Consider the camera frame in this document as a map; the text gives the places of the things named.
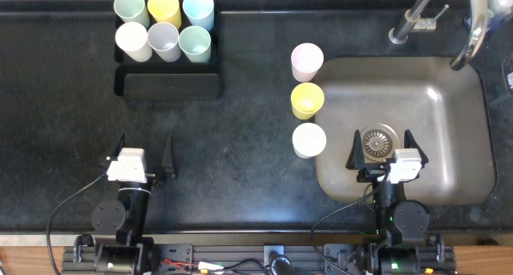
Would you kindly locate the blue soap bottle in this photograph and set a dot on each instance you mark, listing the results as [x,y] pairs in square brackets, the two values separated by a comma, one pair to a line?
[498,20]

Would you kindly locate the green cup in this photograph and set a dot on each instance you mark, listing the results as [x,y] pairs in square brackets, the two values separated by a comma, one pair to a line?
[194,42]
[131,7]

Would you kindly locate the black tray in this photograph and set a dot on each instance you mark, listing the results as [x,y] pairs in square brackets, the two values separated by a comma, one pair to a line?
[172,86]

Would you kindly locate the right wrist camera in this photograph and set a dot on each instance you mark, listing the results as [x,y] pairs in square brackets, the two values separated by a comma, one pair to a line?
[405,165]

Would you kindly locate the blue cup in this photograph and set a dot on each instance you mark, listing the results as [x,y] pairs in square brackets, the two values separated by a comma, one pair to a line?
[198,8]

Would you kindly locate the white cup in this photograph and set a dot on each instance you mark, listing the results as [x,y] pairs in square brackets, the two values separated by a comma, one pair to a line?
[308,140]
[131,37]

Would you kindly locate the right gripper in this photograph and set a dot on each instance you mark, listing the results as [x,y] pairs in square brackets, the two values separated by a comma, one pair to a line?
[370,173]

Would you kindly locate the grey cup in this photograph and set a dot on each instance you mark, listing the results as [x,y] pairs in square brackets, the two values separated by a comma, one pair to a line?
[163,37]

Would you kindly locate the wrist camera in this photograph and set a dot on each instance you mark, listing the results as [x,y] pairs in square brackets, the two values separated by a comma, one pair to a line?
[127,164]
[405,165]

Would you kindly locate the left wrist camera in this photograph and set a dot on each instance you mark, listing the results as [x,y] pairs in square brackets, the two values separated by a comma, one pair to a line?
[127,164]

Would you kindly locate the pink cup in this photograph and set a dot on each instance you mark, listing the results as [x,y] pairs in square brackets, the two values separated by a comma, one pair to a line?
[306,58]

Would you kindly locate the yellow cup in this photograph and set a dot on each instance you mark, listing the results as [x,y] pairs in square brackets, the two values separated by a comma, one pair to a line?
[163,6]
[306,98]

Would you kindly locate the steel tap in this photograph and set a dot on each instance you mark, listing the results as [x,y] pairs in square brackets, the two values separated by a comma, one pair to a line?
[477,26]

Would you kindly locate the mounting rail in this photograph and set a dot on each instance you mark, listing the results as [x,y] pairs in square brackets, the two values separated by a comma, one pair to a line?
[240,255]

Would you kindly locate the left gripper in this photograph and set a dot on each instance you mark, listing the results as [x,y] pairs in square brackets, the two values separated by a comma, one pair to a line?
[160,176]

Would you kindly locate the steel sink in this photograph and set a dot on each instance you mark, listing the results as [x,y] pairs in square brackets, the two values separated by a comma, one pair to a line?
[441,126]

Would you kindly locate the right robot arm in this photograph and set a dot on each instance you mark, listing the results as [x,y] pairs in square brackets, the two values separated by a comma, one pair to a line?
[409,219]

